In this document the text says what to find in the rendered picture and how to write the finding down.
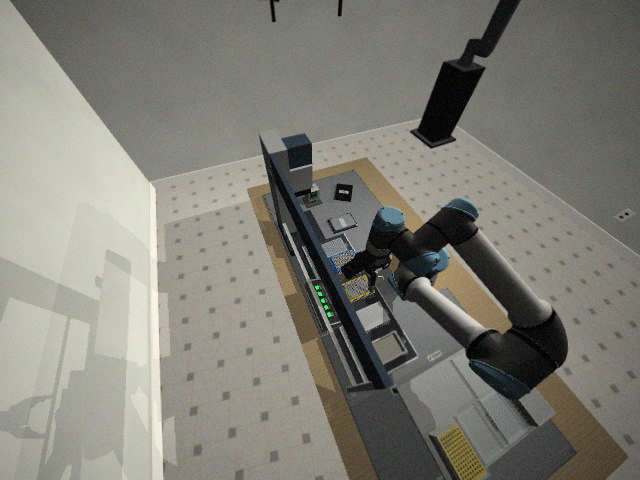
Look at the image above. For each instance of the cream open rectangular tray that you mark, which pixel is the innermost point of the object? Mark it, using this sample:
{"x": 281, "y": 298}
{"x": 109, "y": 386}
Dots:
{"x": 389, "y": 347}

